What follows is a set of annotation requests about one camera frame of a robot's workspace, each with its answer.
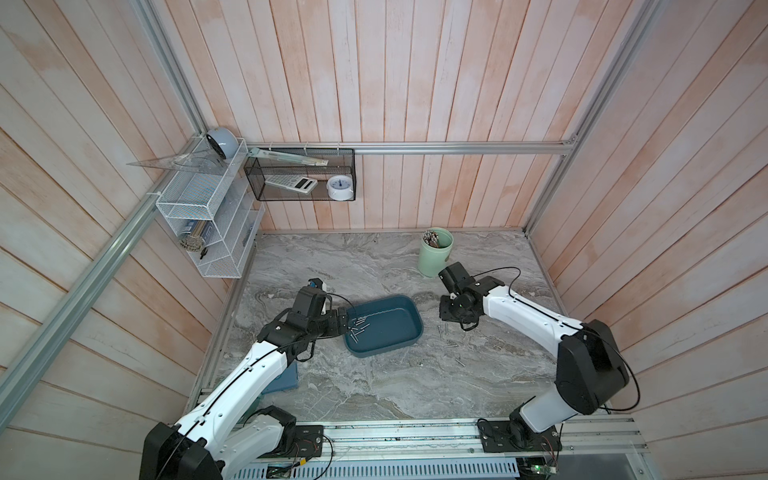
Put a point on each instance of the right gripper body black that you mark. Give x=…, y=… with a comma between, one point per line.
x=449, y=310

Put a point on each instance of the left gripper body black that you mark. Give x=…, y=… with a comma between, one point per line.
x=327, y=325

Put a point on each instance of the teal plastic storage tray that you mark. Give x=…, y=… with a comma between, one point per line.
x=394, y=323

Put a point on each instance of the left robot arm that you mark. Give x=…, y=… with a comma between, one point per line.
x=222, y=435

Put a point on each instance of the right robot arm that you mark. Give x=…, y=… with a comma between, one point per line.
x=590, y=369

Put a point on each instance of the removed screws on table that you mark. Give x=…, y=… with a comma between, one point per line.
x=453, y=350

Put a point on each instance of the pile of silver screws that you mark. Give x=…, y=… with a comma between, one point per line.
x=357, y=327

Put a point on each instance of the screws in green cup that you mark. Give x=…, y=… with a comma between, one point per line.
x=432, y=239

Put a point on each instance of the mint green cup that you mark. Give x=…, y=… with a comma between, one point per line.
x=431, y=261

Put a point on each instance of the white tape roll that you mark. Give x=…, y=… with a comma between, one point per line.
x=340, y=188

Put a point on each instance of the white calculator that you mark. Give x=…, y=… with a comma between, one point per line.
x=293, y=183

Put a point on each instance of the metal roll in rack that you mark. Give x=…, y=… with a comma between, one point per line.
x=194, y=235

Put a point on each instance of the green ruler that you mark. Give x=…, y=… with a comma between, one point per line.
x=272, y=158

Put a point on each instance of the clear triangle ruler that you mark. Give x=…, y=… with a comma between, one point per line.
x=199, y=162

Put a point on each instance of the grey round alarm clock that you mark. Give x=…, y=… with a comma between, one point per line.
x=223, y=142

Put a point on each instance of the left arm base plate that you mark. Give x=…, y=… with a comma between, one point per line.
x=274, y=441

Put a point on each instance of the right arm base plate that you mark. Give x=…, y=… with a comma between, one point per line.
x=515, y=436

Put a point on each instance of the aluminium front rail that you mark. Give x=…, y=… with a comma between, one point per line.
x=459, y=438

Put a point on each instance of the white wire shelf rack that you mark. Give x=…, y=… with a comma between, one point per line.
x=227, y=201

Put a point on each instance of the black mesh wall basket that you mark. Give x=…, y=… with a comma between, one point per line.
x=302, y=174

